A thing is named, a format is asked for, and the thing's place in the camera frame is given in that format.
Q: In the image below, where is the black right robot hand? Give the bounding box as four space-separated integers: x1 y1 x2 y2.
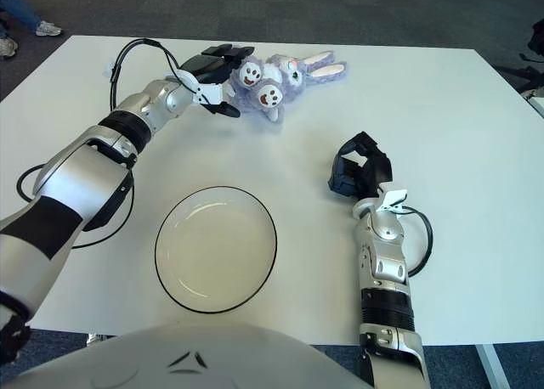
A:
326 131 394 200

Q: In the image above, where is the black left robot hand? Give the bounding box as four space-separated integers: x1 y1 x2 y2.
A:
176 43 256 119

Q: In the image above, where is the purple bunny plush doll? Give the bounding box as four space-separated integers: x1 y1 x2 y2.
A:
224 51 349 124

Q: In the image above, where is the white plate with black rim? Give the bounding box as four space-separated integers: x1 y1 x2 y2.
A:
154 186 279 315

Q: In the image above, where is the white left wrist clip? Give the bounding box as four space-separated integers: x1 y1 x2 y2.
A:
169 68 225 106

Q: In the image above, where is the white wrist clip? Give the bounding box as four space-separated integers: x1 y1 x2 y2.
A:
376 188 409 211
169 68 225 106

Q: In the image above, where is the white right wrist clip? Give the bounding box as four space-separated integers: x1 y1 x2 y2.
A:
376 188 409 211

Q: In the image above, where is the white neighbouring table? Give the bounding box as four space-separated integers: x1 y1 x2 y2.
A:
520 87 544 121

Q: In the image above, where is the blue jeans leg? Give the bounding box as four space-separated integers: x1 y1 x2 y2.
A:
0 0 43 33

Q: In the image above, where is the black office chair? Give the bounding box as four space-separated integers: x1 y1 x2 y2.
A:
495 21 544 95

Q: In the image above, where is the white table leg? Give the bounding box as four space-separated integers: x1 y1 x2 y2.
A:
475 344 511 389

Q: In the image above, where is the grey robot torso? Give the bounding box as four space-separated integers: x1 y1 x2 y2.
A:
0 324 371 389

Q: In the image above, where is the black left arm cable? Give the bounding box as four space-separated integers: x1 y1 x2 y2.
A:
16 38 201 250

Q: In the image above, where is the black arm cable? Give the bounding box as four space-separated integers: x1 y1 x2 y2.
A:
399 206 434 275
16 38 201 250

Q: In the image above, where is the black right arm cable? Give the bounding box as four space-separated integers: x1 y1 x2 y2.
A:
399 206 434 275

